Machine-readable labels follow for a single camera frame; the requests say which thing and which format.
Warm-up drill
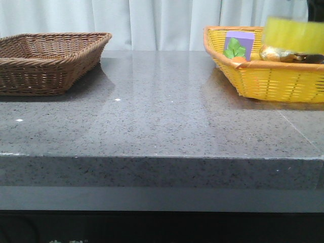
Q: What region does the yellow tape roll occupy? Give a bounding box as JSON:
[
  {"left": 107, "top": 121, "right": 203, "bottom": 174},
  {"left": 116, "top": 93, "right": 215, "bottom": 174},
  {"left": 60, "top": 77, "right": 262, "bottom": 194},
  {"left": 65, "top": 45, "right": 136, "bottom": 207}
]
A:
[{"left": 263, "top": 17, "right": 323, "bottom": 54}]

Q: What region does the orange toy carrot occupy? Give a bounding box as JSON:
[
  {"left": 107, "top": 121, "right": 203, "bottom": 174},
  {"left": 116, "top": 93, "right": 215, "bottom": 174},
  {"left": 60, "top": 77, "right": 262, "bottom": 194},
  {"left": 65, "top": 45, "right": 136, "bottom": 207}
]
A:
[{"left": 231, "top": 56, "right": 247, "bottom": 63}]

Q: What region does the white curtain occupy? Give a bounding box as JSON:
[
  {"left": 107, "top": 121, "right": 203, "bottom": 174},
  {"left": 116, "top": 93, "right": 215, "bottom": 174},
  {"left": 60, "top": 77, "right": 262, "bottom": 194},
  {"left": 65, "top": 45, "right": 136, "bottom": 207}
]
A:
[{"left": 1, "top": 0, "right": 310, "bottom": 51}]

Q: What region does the purple box with leaf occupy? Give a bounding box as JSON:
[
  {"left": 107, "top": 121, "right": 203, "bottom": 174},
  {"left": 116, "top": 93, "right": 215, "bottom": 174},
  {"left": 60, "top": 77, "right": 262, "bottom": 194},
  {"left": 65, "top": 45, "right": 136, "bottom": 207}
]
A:
[{"left": 223, "top": 30, "right": 255, "bottom": 61}]

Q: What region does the toy croissant bread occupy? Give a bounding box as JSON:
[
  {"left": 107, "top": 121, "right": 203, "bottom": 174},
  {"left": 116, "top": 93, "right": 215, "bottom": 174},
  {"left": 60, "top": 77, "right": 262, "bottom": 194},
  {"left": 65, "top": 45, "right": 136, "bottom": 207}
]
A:
[{"left": 259, "top": 45, "right": 305, "bottom": 63}]

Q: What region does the brown wicker basket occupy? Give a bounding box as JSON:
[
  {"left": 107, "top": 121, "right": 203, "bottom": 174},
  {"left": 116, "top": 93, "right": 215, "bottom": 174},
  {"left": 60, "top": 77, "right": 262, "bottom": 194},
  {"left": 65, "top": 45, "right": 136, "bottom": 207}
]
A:
[{"left": 1, "top": 32, "right": 112, "bottom": 96}]

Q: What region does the yellow wicker basket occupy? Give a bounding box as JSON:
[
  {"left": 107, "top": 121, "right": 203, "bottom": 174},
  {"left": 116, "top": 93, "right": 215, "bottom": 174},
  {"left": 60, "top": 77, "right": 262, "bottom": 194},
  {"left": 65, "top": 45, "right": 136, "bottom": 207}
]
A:
[{"left": 204, "top": 26, "right": 323, "bottom": 103}]

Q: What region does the dark brown toy item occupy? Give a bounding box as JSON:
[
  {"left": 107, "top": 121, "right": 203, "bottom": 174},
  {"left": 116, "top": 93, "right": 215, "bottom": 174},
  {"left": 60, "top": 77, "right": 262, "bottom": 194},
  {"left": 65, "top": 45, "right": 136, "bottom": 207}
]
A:
[{"left": 294, "top": 54, "right": 323, "bottom": 64}]

